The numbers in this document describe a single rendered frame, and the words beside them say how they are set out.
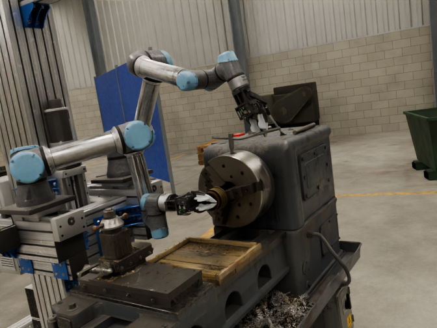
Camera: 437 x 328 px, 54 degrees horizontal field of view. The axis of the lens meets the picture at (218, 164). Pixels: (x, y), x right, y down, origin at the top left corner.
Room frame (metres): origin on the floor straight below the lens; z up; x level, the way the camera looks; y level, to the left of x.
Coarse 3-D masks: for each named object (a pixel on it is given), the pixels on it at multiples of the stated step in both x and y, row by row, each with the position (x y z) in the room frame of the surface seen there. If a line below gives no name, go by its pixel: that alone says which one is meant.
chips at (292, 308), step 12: (264, 300) 1.72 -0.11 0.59; (276, 300) 1.77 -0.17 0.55; (288, 300) 1.72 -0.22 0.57; (300, 300) 1.71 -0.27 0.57; (252, 312) 1.61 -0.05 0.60; (264, 312) 1.69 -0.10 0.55; (276, 312) 1.60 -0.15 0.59; (288, 312) 1.57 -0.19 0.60; (300, 312) 1.63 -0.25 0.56; (240, 324) 1.59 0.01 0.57; (252, 324) 1.58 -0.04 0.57; (264, 324) 1.57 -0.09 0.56; (276, 324) 1.52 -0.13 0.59; (288, 324) 1.52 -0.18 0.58
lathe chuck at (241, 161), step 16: (224, 160) 1.74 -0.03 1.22; (240, 160) 1.70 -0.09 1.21; (256, 160) 1.75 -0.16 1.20; (224, 176) 1.75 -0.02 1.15; (240, 176) 1.70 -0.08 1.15; (256, 176) 1.66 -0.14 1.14; (256, 192) 1.67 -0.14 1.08; (240, 208) 1.72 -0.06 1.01; (256, 208) 1.67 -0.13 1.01; (240, 224) 1.72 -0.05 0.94
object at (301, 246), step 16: (320, 208) 2.03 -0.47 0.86; (304, 224) 1.83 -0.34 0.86; (320, 224) 2.00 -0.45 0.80; (336, 224) 2.17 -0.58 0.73; (288, 240) 1.77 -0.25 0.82; (304, 240) 1.83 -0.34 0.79; (320, 240) 1.98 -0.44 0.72; (336, 240) 2.14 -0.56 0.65; (288, 256) 1.77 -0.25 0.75; (304, 256) 1.82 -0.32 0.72; (320, 256) 1.96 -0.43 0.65; (304, 272) 1.78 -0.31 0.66; (320, 272) 1.94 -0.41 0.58; (272, 288) 1.83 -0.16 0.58; (288, 288) 1.78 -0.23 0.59; (304, 288) 1.78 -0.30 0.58; (320, 320) 1.95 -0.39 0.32
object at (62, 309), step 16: (80, 288) 1.33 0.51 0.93; (208, 288) 1.19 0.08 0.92; (64, 304) 1.27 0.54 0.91; (80, 304) 1.25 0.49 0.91; (96, 304) 1.24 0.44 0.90; (112, 304) 1.22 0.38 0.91; (128, 304) 1.18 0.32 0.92; (144, 304) 1.15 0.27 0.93; (176, 304) 1.12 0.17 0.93; (192, 304) 1.13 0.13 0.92; (208, 304) 1.18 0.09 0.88; (64, 320) 1.19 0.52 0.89; (80, 320) 1.19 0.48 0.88; (128, 320) 1.18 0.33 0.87; (144, 320) 1.10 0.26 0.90; (160, 320) 1.09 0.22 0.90; (176, 320) 1.07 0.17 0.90; (192, 320) 1.11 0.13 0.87
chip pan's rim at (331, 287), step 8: (344, 248) 2.24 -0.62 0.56; (352, 248) 2.21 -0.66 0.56; (352, 256) 2.03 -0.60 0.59; (336, 264) 2.07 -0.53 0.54; (352, 264) 2.06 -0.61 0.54; (328, 272) 1.98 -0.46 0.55; (344, 272) 1.95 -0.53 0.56; (336, 280) 1.85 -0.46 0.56; (328, 288) 1.78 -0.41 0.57; (336, 288) 1.85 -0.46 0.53; (272, 296) 1.82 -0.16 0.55; (320, 296) 1.67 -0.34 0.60; (328, 296) 1.76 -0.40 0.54; (320, 304) 1.67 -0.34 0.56; (312, 312) 1.60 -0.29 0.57; (320, 312) 1.67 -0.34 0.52; (304, 320) 1.53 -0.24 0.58; (312, 320) 1.60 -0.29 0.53
